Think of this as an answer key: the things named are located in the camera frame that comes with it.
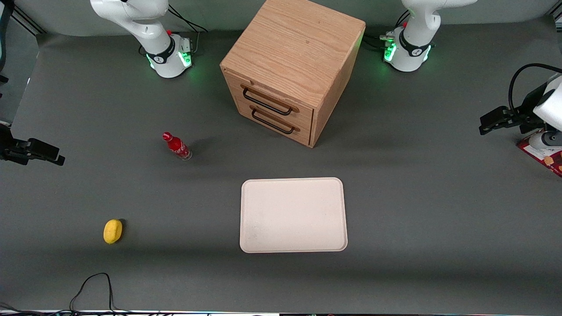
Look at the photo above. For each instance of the beige plastic tray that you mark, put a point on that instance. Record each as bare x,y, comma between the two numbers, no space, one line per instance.
292,215

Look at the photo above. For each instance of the red cola bottle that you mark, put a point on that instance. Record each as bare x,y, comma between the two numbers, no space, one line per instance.
177,146

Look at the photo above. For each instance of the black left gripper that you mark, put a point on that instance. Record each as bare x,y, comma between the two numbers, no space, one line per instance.
525,115

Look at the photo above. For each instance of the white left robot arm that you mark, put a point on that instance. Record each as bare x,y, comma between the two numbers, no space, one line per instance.
412,48

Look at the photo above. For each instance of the red tartan cookie box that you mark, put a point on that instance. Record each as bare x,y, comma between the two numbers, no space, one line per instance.
554,164

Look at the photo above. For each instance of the wooden drawer cabinet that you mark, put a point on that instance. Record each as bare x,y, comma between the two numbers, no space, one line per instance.
294,48

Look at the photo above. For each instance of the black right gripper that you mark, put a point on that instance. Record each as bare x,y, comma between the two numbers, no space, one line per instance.
12,149

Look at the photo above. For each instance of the yellow lemon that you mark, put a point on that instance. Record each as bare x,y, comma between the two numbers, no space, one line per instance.
112,231

